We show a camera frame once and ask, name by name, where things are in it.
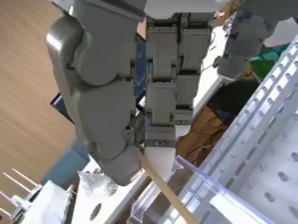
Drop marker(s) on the black computer mouse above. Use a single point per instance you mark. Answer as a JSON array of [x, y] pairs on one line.
[[94, 211]]

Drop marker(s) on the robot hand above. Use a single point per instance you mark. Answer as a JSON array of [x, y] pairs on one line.
[[101, 100]]

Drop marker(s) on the chopstick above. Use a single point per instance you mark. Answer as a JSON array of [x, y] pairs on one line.
[[170, 195]]

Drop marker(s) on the clear plastic bag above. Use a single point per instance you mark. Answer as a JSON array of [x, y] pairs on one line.
[[94, 183]]

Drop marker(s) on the black laptop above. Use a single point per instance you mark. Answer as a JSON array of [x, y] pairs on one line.
[[61, 106]]

